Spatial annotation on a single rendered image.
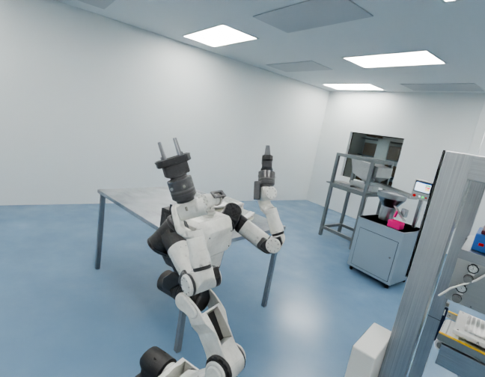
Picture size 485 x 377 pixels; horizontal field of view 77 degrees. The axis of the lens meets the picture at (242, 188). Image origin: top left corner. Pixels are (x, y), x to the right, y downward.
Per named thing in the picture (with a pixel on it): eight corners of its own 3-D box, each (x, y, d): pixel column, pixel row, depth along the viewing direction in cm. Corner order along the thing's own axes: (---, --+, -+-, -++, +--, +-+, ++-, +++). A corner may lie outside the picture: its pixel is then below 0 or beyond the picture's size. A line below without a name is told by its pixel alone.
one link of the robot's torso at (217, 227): (143, 270, 146) (150, 199, 139) (191, 252, 175) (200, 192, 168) (188, 297, 131) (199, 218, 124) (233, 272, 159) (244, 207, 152)
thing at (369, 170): (298, 234, 531) (316, 149, 501) (334, 230, 595) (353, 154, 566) (373, 273, 421) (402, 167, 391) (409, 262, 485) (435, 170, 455)
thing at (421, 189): (401, 224, 400) (415, 178, 388) (405, 224, 406) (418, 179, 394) (419, 231, 382) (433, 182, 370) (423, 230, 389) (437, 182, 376)
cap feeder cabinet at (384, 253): (344, 267, 424) (358, 215, 409) (367, 262, 458) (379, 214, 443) (388, 290, 376) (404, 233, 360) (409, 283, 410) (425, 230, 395)
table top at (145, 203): (96, 192, 298) (97, 188, 298) (187, 188, 380) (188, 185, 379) (190, 252, 202) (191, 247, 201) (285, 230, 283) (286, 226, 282)
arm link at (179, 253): (185, 307, 108) (161, 259, 121) (216, 295, 116) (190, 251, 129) (192, 288, 102) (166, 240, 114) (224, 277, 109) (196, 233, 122)
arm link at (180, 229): (169, 204, 108) (177, 241, 106) (193, 198, 107) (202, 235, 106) (174, 206, 114) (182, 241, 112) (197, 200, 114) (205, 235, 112)
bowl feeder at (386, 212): (366, 215, 417) (373, 189, 409) (379, 215, 438) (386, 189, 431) (401, 228, 379) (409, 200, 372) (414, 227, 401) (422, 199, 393)
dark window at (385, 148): (342, 176, 756) (352, 131, 734) (342, 176, 757) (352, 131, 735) (393, 190, 655) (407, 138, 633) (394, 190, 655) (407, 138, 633)
